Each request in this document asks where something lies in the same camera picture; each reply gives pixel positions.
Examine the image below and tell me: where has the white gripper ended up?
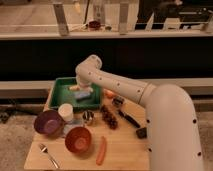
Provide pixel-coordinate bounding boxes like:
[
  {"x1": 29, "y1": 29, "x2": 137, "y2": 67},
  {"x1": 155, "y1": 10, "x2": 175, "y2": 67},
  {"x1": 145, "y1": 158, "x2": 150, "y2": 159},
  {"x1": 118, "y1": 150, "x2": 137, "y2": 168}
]
[{"x1": 76, "y1": 77, "x2": 93, "y2": 93}]

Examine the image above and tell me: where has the yellow banana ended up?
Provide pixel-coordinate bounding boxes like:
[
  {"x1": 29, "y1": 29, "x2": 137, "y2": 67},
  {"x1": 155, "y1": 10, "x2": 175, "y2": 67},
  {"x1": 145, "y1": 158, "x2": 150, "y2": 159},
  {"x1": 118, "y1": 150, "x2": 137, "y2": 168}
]
[{"x1": 69, "y1": 85, "x2": 80, "y2": 91}]

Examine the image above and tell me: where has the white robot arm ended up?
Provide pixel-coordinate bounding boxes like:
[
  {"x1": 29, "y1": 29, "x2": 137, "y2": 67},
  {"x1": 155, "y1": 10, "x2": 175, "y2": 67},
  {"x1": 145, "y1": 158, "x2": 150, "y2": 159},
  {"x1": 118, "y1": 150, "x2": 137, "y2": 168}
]
[{"x1": 75, "y1": 55, "x2": 204, "y2": 171}]

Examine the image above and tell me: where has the green plastic tray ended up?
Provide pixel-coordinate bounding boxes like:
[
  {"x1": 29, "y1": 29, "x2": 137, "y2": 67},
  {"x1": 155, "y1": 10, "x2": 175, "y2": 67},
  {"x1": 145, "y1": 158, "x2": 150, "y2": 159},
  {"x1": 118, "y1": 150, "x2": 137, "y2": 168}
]
[{"x1": 49, "y1": 77, "x2": 102, "y2": 112}]

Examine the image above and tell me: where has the blue sponge block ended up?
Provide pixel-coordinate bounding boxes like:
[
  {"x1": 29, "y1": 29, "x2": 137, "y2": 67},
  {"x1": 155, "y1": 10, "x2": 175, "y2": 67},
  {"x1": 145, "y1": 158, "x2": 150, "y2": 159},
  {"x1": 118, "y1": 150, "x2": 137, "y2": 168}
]
[{"x1": 74, "y1": 92, "x2": 91, "y2": 100}]

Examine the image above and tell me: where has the orange round fruit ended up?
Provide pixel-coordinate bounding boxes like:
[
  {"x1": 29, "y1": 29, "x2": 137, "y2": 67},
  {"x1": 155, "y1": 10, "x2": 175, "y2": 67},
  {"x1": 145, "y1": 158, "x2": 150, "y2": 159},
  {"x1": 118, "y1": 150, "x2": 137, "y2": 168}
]
[{"x1": 104, "y1": 89, "x2": 115, "y2": 99}]

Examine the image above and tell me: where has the small metal cup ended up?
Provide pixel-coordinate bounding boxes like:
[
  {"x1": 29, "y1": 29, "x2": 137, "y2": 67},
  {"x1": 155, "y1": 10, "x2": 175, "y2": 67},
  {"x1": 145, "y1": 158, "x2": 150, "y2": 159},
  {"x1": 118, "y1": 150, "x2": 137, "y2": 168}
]
[{"x1": 82, "y1": 110, "x2": 94, "y2": 125}]

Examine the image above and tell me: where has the white cup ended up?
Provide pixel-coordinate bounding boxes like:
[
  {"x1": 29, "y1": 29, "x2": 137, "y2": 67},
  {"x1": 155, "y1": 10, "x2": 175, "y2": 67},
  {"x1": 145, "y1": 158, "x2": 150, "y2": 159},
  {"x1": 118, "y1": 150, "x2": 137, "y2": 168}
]
[{"x1": 58, "y1": 103, "x2": 74, "y2": 122}]

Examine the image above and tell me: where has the dark round object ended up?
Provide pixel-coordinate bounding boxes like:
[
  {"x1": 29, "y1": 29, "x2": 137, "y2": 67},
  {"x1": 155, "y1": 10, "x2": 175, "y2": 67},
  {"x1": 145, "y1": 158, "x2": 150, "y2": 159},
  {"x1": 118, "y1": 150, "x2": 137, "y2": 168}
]
[{"x1": 112, "y1": 96, "x2": 124, "y2": 107}]

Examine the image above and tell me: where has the dark grape bunch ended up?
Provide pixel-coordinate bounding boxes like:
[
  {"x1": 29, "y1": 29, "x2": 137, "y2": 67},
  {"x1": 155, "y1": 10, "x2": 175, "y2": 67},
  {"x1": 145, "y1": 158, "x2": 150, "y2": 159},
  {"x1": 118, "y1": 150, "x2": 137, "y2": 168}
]
[{"x1": 100, "y1": 105, "x2": 118, "y2": 129}]

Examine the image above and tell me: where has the dark red background bowl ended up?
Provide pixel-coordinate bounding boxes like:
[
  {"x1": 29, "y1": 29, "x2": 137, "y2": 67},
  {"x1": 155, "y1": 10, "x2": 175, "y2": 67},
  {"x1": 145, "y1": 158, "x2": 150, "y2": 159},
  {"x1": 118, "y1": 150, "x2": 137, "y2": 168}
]
[{"x1": 89, "y1": 21, "x2": 101, "y2": 30}]

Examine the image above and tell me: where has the purple bowl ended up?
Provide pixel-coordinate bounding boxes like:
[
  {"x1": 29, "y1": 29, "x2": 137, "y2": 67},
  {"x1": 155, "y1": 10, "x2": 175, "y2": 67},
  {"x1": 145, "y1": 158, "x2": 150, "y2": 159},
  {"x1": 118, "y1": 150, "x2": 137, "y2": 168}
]
[{"x1": 34, "y1": 110, "x2": 64, "y2": 136}]

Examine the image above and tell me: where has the red-brown bowl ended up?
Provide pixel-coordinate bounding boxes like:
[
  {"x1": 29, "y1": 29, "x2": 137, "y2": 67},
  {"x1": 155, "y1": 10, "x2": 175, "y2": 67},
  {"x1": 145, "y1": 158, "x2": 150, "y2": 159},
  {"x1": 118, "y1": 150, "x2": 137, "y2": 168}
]
[{"x1": 65, "y1": 127, "x2": 92, "y2": 154}]

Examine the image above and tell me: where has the wooden table board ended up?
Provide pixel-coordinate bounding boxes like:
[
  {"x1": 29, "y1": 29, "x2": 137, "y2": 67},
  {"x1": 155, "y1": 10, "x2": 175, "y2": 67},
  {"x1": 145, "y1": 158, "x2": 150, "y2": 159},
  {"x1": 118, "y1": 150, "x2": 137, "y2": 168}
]
[{"x1": 23, "y1": 87, "x2": 151, "y2": 171}]

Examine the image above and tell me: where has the orange carrot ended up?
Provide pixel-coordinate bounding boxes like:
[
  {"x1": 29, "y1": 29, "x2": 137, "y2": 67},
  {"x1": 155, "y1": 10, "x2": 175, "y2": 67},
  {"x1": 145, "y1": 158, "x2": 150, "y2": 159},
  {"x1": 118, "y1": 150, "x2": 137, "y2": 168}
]
[{"x1": 96, "y1": 136, "x2": 107, "y2": 165}]

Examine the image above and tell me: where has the dark small block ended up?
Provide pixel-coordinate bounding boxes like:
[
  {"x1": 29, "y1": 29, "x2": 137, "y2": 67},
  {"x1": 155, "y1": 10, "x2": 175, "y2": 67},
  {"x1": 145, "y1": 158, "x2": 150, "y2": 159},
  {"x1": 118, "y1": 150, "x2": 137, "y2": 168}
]
[{"x1": 136, "y1": 127, "x2": 147, "y2": 139}]

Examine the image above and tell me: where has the silver fork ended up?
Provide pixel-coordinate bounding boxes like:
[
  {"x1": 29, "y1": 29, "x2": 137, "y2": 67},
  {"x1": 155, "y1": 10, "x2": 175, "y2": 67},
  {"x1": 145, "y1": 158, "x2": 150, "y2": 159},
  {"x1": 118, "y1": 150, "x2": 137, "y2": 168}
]
[{"x1": 38, "y1": 144, "x2": 60, "y2": 169}]

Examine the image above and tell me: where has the black handled knife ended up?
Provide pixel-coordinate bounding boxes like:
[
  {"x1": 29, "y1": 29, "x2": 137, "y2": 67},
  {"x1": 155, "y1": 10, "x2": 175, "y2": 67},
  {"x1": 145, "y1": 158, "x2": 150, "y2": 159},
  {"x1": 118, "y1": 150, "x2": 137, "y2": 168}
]
[{"x1": 118, "y1": 110, "x2": 141, "y2": 128}]

